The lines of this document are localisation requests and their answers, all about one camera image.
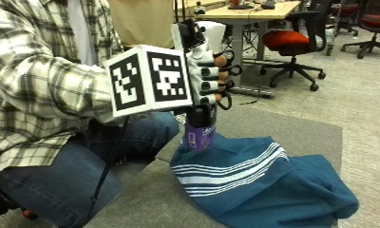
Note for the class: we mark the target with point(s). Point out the black object on desk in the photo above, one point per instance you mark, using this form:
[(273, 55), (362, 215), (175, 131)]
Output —
[(268, 5)]

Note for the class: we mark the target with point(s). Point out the the person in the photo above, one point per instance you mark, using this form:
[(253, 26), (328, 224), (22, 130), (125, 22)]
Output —
[(34, 63)]

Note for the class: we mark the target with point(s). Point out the grey floor power strip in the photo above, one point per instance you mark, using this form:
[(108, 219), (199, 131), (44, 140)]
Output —
[(253, 91)]

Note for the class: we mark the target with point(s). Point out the blue cloth with white stripes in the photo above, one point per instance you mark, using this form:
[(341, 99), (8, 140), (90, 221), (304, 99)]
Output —
[(261, 186)]

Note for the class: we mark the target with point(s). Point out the white marker cube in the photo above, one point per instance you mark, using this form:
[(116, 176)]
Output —
[(149, 79)]

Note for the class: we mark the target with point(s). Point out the black office chair red seat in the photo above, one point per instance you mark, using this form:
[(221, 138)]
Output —
[(374, 22), (345, 11), (289, 41)]

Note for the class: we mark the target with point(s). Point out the red and black desk object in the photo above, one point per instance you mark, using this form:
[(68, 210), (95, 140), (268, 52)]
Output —
[(240, 4)]

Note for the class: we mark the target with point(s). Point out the wooden office desk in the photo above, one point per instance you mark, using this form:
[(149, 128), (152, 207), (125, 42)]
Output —
[(248, 14)]

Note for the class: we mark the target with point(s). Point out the white bottle with purple label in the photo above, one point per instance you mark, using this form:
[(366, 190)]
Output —
[(200, 137)]

